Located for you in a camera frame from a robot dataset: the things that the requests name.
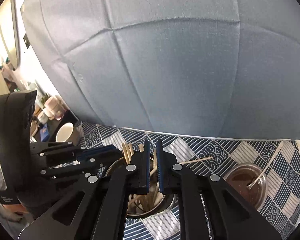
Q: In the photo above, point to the wooden chopstick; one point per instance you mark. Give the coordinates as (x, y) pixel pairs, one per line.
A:
(195, 161)
(139, 197)
(155, 166)
(126, 153)
(141, 147)
(151, 197)
(131, 149)

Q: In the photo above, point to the beige ceramic mug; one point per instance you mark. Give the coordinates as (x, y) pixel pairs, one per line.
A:
(68, 133)

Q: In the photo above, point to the white plant pot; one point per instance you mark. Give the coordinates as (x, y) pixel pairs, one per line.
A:
(43, 118)

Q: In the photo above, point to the pink jar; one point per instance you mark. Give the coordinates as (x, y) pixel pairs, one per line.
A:
(55, 107)

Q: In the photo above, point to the black steel utensil cup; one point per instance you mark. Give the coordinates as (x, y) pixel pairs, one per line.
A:
(162, 203)

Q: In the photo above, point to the steel bowl with sauce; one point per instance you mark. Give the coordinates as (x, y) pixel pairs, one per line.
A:
(243, 178)

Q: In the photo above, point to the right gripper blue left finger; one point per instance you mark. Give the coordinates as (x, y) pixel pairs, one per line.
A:
(95, 208)

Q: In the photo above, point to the person's left hand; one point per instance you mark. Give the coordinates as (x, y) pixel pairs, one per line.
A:
(13, 212)

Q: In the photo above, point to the black side shelf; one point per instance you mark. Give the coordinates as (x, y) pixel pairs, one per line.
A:
(54, 125)

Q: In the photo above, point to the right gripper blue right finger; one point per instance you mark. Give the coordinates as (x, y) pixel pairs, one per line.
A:
(209, 208)

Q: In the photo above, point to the oval wall mirror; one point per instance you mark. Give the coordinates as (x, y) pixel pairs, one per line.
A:
(9, 33)

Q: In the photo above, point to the blue white patterned tablecloth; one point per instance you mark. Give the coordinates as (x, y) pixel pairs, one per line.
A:
(281, 208)

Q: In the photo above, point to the metal spoon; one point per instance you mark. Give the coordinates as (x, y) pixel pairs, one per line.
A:
(278, 149)

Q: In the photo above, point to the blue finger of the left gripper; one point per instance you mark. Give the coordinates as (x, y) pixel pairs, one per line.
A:
(65, 149)
(88, 165)

